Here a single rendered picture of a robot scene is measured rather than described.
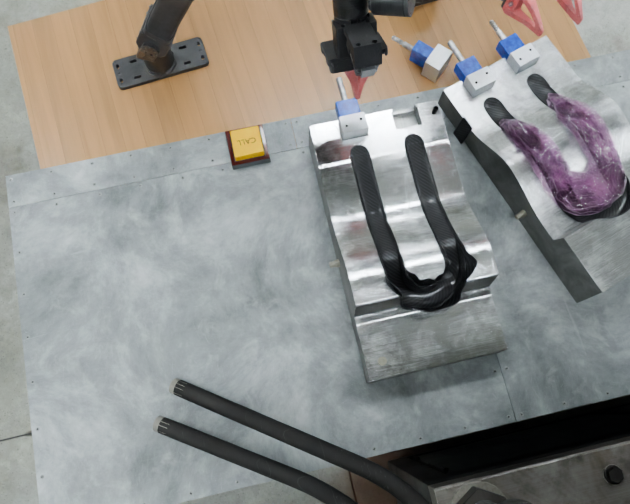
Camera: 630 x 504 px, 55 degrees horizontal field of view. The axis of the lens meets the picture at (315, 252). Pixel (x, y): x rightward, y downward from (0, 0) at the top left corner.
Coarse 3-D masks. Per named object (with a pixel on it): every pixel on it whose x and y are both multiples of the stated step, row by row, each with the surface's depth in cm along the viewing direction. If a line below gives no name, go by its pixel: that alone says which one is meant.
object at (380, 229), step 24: (408, 144) 119; (360, 168) 118; (360, 192) 116; (432, 192) 117; (384, 216) 115; (432, 216) 115; (384, 240) 112; (456, 240) 110; (384, 264) 109; (456, 264) 111; (408, 288) 112; (432, 288) 112; (456, 288) 109
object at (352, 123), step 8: (336, 80) 122; (344, 88) 121; (344, 96) 120; (336, 104) 119; (344, 104) 119; (352, 104) 119; (336, 112) 121; (344, 112) 118; (352, 112) 118; (360, 112) 117; (344, 120) 116; (352, 120) 116; (360, 120) 116; (344, 128) 116; (352, 128) 116; (360, 128) 116; (368, 128) 116; (344, 136) 117; (352, 136) 118; (360, 136) 119
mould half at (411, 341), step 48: (336, 144) 118; (384, 144) 118; (432, 144) 118; (336, 192) 116; (384, 192) 116; (336, 240) 114; (432, 240) 110; (480, 240) 109; (384, 288) 106; (480, 288) 113; (384, 336) 112; (432, 336) 112; (480, 336) 112
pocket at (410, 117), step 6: (414, 108) 121; (396, 114) 122; (402, 114) 122; (408, 114) 123; (414, 114) 123; (396, 120) 122; (402, 120) 122; (408, 120) 122; (414, 120) 122; (420, 120) 120; (396, 126) 122; (402, 126) 122; (408, 126) 122
